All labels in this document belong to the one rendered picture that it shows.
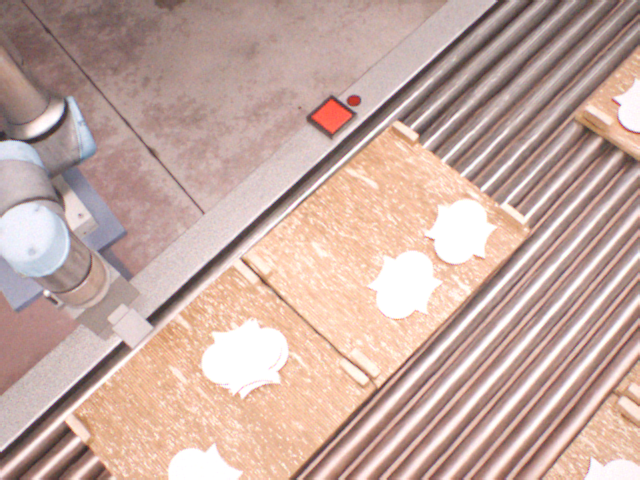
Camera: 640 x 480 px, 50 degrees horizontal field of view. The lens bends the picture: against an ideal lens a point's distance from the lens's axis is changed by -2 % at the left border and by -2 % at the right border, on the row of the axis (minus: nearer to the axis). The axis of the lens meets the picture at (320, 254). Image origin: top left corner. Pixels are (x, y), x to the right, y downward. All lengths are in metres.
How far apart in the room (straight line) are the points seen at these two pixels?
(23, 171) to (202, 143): 1.74
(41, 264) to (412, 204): 0.73
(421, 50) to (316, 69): 1.22
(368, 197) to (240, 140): 1.31
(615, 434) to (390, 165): 0.63
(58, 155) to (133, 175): 1.31
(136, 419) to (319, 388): 0.32
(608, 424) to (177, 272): 0.80
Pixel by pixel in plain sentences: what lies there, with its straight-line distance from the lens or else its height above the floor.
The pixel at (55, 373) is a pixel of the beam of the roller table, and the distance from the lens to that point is 1.34.
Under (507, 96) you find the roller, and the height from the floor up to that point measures 0.92.
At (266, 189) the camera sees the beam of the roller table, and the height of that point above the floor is 0.91.
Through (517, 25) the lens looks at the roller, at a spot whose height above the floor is 0.92.
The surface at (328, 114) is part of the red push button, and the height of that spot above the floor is 0.93.
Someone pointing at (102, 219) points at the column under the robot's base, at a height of 0.87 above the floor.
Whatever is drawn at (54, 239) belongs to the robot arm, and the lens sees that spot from 0.83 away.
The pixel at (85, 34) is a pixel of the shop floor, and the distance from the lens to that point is 3.12.
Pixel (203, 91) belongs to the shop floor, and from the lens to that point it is 2.75.
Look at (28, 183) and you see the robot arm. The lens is 0.90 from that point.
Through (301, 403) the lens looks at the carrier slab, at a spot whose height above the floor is 0.94.
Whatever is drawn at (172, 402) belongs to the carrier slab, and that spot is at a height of 0.94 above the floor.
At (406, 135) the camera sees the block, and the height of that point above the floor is 0.96.
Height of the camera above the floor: 2.09
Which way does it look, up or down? 64 degrees down
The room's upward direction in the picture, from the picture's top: 10 degrees counter-clockwise
